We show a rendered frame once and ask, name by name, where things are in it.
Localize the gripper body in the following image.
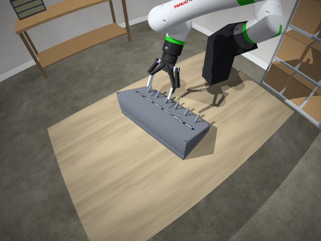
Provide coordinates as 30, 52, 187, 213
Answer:
160, 52, 178, 72

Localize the grey switch console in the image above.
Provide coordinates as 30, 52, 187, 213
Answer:
116, 86, 211, 160

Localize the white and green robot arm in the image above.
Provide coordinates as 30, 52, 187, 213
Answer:
148, 0, 286, 56

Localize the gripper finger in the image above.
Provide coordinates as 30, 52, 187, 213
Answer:
166, 66, 180, 99
147, 58, 165, 86

